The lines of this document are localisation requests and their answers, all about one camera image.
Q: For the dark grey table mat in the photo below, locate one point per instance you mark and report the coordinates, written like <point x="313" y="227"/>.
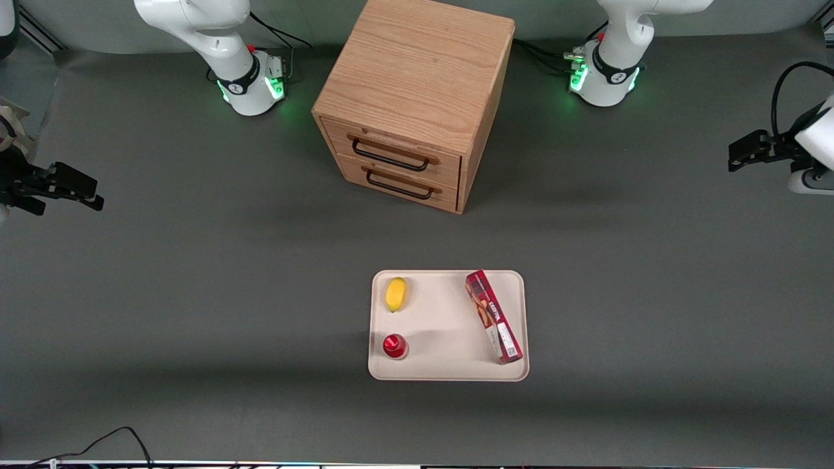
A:
<point x="195" y="293"/>

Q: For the beige plastic tray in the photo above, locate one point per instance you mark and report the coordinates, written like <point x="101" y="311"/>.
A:
<point x="443" y="326"/>

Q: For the red tartan cookie box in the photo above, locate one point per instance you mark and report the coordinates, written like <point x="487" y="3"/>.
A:
<point x="492" y="312"/>

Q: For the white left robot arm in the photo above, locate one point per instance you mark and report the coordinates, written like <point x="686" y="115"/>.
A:
<point x="609" y="78"/>

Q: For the red soda can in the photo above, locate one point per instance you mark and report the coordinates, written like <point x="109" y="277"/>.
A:
<point x="394" y="346"/>

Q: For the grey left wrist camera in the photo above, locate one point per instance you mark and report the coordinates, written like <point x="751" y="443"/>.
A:
<point x="811" y="181"/>

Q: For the aluminium frame rail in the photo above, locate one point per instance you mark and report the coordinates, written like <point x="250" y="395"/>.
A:
<point x="827" y="26"/>
<point x="39" y="32"/>

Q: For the yellow lemon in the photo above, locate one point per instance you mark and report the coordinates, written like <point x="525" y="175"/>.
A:
<point x="395" y="294"/>

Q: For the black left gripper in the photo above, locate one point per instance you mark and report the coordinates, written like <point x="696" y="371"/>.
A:
<point x="780" y="148"/>

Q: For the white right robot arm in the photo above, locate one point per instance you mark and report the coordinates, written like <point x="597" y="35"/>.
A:
<point x="251" y="91"/>

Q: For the wooden drawer cabinet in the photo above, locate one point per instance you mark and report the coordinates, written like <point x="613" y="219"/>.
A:
<point x="417" y="71"/>

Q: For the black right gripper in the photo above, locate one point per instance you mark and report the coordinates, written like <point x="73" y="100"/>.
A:
<point x="18" y="178"/>

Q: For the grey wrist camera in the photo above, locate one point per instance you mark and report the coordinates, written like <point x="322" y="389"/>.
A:
<point x="12" y="130"/>
<point x="811" y="181"/>

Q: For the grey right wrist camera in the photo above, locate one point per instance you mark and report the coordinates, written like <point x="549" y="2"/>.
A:
<point x="12" y="130"/>

